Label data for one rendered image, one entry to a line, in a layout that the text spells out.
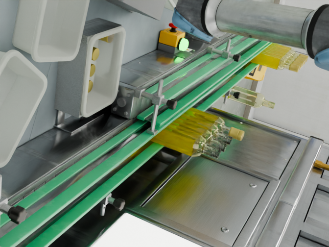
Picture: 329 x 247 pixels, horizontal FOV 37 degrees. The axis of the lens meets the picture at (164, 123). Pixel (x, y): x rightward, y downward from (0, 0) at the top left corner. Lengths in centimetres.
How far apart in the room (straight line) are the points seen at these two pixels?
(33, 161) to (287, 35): 64
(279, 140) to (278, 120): 572
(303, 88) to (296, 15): 648
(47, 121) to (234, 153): 81
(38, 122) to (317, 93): 648
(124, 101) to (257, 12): 50
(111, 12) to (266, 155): 84
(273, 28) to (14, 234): 68
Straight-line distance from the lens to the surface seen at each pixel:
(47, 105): 132
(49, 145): 129
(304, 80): 754
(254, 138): 205
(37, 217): 107
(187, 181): 158
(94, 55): 131
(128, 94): 143
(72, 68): 128
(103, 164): 126
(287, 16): 111
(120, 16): 152
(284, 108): 772
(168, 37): 179
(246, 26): 117
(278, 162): 192
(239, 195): 158
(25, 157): 123
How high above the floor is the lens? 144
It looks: 19 degrees down
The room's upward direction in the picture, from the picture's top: 110 degrees clockwise
